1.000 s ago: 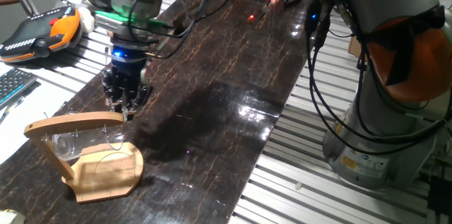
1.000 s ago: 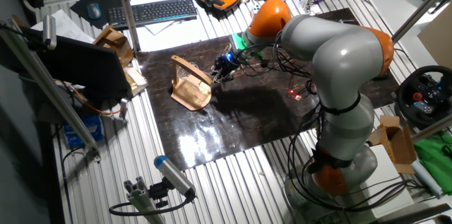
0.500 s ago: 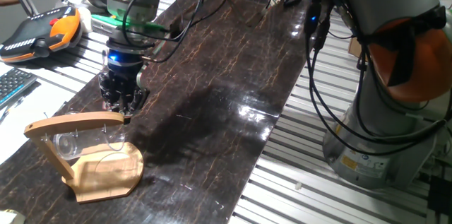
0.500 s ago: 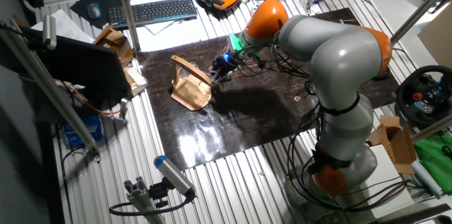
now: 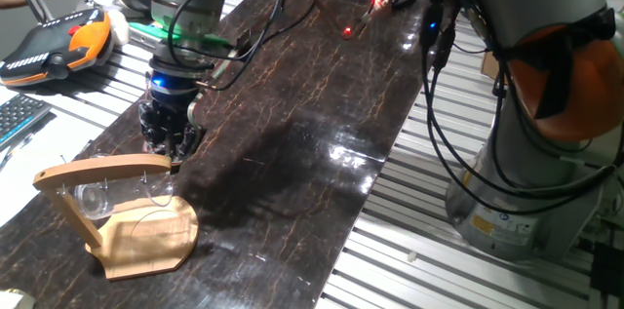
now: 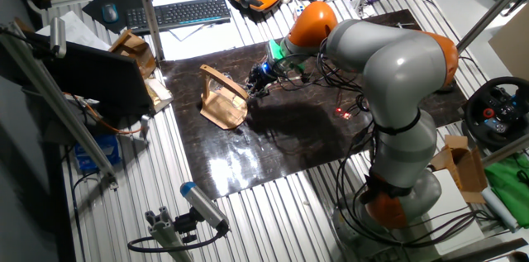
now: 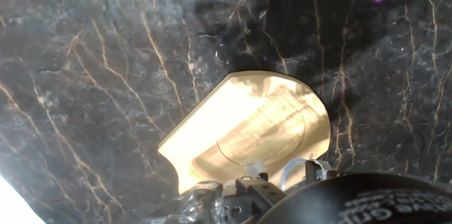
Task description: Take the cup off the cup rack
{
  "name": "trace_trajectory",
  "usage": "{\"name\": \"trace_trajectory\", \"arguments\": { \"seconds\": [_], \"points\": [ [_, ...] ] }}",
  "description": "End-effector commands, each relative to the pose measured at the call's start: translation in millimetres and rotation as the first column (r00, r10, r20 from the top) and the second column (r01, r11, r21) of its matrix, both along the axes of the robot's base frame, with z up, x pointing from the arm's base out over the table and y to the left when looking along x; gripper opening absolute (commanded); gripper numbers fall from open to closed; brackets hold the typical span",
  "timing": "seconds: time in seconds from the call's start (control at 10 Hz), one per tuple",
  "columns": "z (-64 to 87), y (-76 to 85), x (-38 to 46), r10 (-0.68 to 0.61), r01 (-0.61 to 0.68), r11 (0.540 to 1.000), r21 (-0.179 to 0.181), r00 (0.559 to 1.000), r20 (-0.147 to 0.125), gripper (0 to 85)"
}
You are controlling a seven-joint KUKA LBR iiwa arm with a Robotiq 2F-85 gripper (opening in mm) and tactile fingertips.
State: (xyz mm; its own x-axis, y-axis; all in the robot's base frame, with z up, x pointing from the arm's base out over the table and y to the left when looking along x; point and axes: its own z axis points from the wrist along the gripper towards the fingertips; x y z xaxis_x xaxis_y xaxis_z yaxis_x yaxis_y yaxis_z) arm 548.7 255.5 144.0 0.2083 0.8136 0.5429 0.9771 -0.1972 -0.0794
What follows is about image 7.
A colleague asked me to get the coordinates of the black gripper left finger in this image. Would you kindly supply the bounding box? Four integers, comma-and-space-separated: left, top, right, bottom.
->
222, 162, 287, 224

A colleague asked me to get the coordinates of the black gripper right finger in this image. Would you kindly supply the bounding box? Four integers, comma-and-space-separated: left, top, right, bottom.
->
305, 159, 339, 183

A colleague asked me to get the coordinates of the wooden cup rack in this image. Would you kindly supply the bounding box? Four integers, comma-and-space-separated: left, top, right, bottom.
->
157, 70, 332, 196

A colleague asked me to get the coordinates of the dark marble pattern mat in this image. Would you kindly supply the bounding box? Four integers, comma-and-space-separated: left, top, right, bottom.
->
0, 0, 452, 224

